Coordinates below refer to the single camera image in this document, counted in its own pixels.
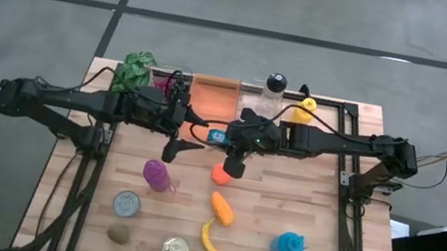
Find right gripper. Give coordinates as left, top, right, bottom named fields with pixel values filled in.
left=213, top=105, right=286, bottom=186

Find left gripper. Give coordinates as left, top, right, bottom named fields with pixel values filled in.
left=152, top=80, right=216, bottom=169

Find tin can blue label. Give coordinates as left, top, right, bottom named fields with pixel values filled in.
left=161, top=234, right=193, bottom=251
left=205, top=126, right=233, bottom=149
left=111, top=188, right=144, bottom=221

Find red toy grapes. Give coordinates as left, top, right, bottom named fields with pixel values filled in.
left=151, top=75, right=177, bottom=95

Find magenta squeeze bottle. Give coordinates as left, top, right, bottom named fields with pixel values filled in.
left=138, top=157, right=181, bottom=196

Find clear bottle black cap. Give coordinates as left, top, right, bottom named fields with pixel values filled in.
left=254, top=70, right=292, bottom=121

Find yellow squeeze bottle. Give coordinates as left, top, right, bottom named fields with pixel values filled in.
left=288, top=95, right=320, bottom=126

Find round orange fruit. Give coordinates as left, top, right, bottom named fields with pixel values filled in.
left=209, top=163, right=234, bottom=188

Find orange plastic bin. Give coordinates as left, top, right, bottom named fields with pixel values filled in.
left=181, top=71, right=244, bottom=146

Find clear plastic bin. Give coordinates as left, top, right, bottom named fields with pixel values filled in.
left=134, top=60, right=194, bottom=133
left=233, top=79, right=290, bottom=126

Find green striped potted plant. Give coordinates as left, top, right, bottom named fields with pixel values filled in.
left=112, top=46, right=160, bottom=99

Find yellow banana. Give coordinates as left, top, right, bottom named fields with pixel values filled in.
left=197, top=216, right=248, bottom=251

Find blue squeeze bottle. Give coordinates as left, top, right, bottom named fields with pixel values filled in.
left=269, top=227, right=310, bottom=251

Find brown kiwi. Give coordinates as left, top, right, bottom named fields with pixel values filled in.
left=105, top=222, right=134, bottom=247

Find white paper sheet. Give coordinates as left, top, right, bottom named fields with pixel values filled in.
left=383, top=217, right=420, bottom=251

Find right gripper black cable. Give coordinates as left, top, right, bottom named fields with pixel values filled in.
left=186, top=85, right=392, bottom=176

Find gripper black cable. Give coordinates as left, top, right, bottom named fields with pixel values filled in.
left=186, top=85, right=392, bottom=176
left=94, top=55, right=184, bottom=105

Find small black bracket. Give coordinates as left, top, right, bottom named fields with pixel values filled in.
left=297, top=83, right=313, bottom=98

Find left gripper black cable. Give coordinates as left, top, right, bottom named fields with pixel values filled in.
left=94, top=55, right=184, bottom=105

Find black metal frame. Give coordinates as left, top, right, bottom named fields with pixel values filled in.
left=44, top=54, right=398, bottom=251

